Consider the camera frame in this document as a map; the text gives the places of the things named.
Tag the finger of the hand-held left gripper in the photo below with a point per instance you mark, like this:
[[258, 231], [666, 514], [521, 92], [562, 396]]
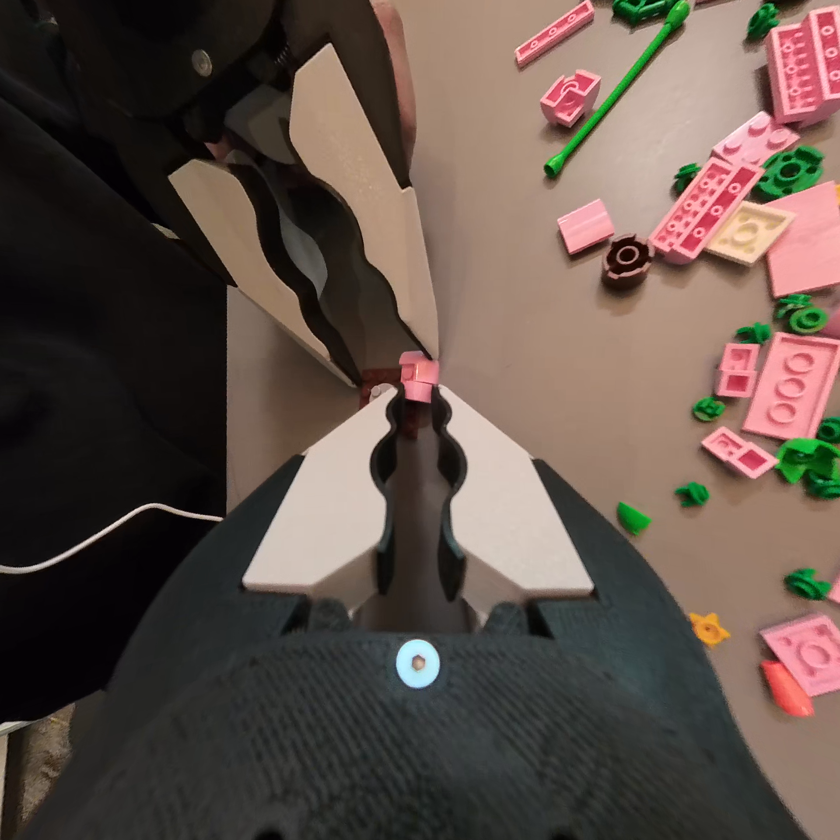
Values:
[[233, 226], [367, 164]]

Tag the green web wheel piece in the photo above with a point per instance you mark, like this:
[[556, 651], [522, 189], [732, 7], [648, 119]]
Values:
[[636, 10]]

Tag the pink four-stud brick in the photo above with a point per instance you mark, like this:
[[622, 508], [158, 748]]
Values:
[[754, 141]]

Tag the pink flat square tile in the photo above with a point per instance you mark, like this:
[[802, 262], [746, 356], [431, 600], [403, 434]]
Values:
[[810, 249]]

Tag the orange star flower piece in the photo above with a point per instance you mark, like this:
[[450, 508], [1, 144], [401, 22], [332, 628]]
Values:
[[709, 630]]

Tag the large pink hollow brick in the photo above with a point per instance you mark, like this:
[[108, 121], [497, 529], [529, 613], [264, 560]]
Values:
[[800, 65]]

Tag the cream square plate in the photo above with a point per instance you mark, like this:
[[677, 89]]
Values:
[[748, 236]]

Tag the green flexible rod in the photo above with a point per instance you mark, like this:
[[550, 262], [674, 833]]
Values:
[[615, 90]]

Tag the person's black clothing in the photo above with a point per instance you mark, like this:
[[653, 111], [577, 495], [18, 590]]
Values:
[[98, 394]]

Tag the pink curved corner brick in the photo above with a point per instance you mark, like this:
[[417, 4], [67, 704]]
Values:
[[420, 377]]

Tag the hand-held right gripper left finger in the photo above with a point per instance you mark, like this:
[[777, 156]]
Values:
[[315, 525]]

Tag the scattered small green pieces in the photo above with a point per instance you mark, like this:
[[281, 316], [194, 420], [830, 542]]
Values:
[[692, 493]]

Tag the long pink hollow brick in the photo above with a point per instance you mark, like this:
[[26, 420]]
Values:
[[702, 210]]

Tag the green round plate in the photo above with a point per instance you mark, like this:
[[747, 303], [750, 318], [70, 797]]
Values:
[[774, 184]]

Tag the pink notched round-corner brick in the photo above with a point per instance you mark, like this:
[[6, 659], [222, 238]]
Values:
[[564, 102]]

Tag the brown round brick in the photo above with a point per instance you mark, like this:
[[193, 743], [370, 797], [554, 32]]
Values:
[[617, 266]]

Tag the coral cone piece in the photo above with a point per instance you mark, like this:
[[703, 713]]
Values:
[[784, 689]]

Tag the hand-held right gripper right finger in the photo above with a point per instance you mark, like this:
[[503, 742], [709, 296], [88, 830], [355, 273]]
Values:
[[518, 525]]

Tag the pink curved slope tile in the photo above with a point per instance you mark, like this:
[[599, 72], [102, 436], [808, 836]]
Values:
[[586, 229]]

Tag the smooth green leaf piece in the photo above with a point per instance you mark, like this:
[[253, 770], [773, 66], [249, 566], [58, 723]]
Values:
[[631, 518]]

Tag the pink square hollow plate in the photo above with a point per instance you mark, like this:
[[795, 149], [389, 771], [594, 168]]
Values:
[[807, 649]]

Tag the grey round plate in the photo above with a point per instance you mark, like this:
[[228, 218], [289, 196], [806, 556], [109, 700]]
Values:
[[377, 392]]

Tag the small pink hollow brick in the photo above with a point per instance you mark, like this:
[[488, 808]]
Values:
[[754, 463], [738, 384]]

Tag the small brown square plate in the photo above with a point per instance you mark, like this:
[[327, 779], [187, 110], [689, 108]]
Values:
[[412, 420]]

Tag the pink plate with round holes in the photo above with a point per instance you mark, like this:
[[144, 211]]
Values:
[[787, 387]]

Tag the pink narrow three-stud plate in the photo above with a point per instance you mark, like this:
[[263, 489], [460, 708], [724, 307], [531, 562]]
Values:
[[554, 33]]

